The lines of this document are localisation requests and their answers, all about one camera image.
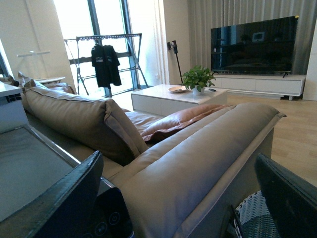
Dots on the metal clothes drying rack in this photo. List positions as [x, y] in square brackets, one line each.
[127, 48]

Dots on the beige sofa back cushion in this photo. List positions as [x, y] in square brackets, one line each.
[98, 123]

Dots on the white TV console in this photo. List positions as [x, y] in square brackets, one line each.
[266, 86]

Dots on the black hanging t-shirt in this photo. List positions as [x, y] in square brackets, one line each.
[106, 63]

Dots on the cordless stick vacuum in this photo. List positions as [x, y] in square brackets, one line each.
[173, 46]

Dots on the woven rope laundry basket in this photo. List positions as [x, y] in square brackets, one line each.
[252, 219]

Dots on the pink leather throw pillow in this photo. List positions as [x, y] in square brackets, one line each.
[173, 123]

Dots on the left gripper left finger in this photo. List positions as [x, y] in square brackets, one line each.
[63, 210]

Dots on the green potted plant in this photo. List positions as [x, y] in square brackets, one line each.
[197, 79]

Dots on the beige window curtain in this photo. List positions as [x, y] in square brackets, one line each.
[147, 17]

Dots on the large flat screen television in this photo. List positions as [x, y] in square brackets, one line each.
[262, 47]

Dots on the beige shallow dish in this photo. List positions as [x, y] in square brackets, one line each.
[178, 89]

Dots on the white coffee table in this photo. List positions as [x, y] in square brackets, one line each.
[159, 100]

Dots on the beige leather sofa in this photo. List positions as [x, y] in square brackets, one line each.
[183, 186]

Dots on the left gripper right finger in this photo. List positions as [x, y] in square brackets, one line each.
[291, 200]

